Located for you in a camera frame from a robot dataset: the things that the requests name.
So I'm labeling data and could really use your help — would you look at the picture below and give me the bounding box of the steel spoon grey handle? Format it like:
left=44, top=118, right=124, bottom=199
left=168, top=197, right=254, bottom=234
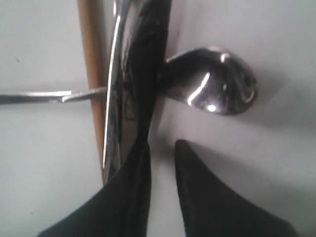
left=0, top=45, right=258, bottom=116

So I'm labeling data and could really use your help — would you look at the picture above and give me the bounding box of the wooden chopstick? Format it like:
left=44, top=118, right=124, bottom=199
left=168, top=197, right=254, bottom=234
left=77, top=0, right=105, bottom=176

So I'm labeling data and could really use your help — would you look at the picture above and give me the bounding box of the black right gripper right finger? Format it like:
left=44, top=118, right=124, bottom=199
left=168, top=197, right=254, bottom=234
left=174, top=139, right=298, bottom=237

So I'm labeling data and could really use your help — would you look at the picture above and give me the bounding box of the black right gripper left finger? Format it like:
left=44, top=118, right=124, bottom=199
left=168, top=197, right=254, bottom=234
left=39, top=142, right=151, bottom=237

